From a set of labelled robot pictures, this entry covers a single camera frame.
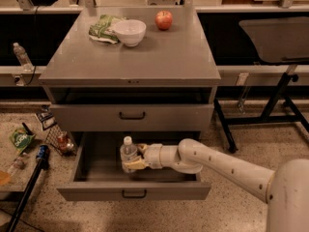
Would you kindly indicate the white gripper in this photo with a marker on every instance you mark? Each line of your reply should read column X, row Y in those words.
column 154, row 157

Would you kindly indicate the clear plastic water bottle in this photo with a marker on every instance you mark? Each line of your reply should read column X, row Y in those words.
column 128, row 153

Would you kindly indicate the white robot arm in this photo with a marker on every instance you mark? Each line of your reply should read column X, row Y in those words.
column 284, row 190

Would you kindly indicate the open lower grey drawer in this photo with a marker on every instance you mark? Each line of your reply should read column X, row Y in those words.
column 97, row 175

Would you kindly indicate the grey metal drawer cabinet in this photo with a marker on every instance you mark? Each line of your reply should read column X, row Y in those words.
column 167, row 67

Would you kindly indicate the closed upper grey drawer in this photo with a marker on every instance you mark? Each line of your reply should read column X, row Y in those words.
column 132, row 117

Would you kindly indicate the clear bottle on floor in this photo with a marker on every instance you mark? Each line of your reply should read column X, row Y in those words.
column 18, row 165

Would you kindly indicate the small bottle on ledge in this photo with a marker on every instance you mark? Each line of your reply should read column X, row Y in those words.
column 23, row 58

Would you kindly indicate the black pole with blue can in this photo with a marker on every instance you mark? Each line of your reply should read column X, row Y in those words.
column 42, row 164

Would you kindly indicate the green snack bag on floor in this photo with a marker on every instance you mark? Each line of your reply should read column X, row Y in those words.
column 21, row 139

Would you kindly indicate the white ceramic bowl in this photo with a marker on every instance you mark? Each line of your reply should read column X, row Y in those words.
column 130, row 32

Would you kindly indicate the green chip bag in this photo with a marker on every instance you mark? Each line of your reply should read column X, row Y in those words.
column 103, row 29

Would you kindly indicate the red apple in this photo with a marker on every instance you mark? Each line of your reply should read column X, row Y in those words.
column 163, row 20

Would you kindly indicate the grey chair seat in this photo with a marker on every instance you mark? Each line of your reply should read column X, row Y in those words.
column 279, row 40

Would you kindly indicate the black metal stand frame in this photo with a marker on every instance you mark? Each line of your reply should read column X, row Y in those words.
column 265, row 117

